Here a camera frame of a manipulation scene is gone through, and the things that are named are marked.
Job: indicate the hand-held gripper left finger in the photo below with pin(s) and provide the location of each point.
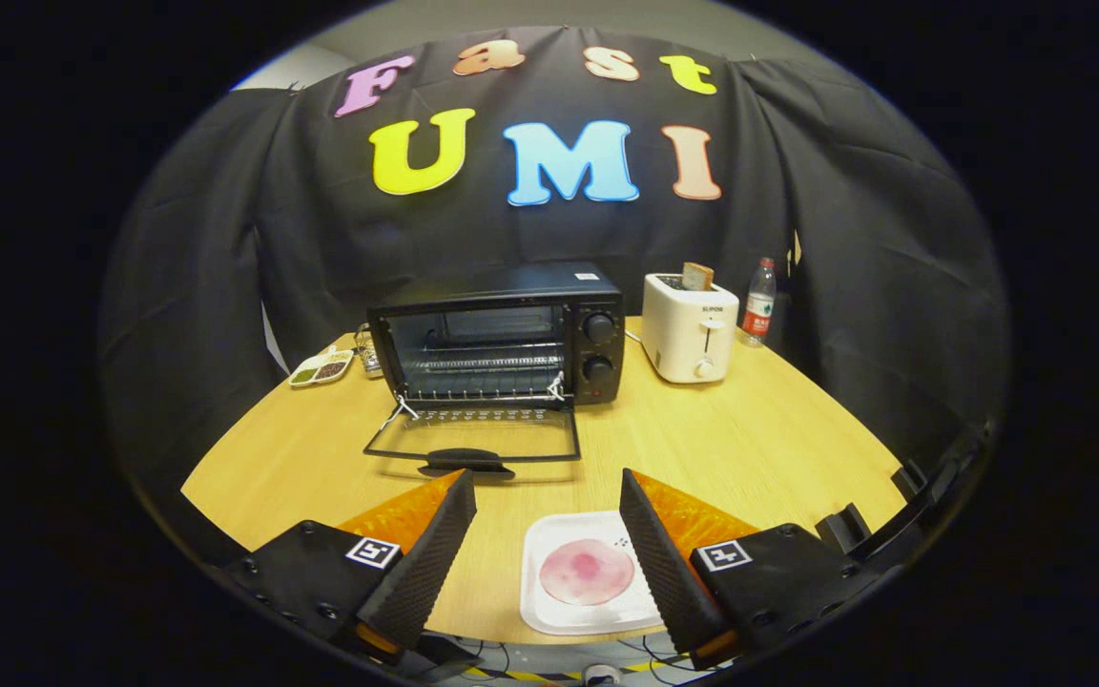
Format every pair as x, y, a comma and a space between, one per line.
430, 572

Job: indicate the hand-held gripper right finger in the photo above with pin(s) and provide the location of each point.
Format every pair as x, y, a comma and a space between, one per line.
669, 572

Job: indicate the pink ham slice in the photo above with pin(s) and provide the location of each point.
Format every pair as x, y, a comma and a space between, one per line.
588, 572

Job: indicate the white square plate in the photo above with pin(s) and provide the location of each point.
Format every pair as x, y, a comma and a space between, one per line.
549, 611

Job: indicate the black toaster oven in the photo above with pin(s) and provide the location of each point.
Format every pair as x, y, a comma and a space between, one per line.
511, 286

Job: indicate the white pop-up toaster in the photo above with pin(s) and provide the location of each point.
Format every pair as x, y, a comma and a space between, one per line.
688, 343

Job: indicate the clear glass jar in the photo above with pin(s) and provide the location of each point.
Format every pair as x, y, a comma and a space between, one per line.
369, 353

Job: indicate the white divided dish with beans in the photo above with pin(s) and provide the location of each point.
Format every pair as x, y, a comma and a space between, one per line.
321, 367

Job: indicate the clear water bottle red label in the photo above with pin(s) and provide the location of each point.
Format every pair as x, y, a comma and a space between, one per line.
757, 310

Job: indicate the bread slice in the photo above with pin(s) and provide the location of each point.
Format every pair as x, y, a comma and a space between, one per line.
698, 278

